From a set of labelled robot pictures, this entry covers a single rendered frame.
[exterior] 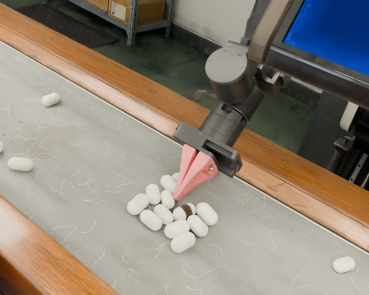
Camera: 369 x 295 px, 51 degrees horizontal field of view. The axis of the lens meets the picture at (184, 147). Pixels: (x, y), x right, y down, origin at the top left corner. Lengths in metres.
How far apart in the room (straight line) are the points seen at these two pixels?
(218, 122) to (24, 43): 0.57
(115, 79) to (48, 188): 0.32
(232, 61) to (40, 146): 0.34
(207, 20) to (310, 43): 2.82
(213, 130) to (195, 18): 2.62
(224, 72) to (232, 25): 2.44
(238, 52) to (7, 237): 0.36
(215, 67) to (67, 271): 0.31
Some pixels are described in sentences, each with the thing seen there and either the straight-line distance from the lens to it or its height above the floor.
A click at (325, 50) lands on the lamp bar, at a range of 0.27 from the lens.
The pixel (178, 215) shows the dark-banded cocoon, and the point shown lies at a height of 0.76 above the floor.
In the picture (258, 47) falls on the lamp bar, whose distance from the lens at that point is 0.28.
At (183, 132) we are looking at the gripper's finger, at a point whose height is 0.83.
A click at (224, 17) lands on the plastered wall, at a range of 2.99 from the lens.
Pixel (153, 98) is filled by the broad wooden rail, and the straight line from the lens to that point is 0.78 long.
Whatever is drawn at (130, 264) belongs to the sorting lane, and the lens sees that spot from 0.51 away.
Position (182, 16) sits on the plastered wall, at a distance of 3.24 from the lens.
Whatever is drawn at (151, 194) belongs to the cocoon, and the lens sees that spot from 0.57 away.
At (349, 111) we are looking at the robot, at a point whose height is 0.72.
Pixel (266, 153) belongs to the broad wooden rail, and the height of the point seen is 0.76.
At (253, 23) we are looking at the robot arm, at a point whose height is 0.98.
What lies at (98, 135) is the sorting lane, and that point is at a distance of 0.70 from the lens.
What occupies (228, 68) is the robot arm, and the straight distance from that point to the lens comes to 0.53.
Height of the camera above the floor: 1.14
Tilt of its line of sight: 35 degrees down
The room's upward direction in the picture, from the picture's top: 12 degrees clockwise
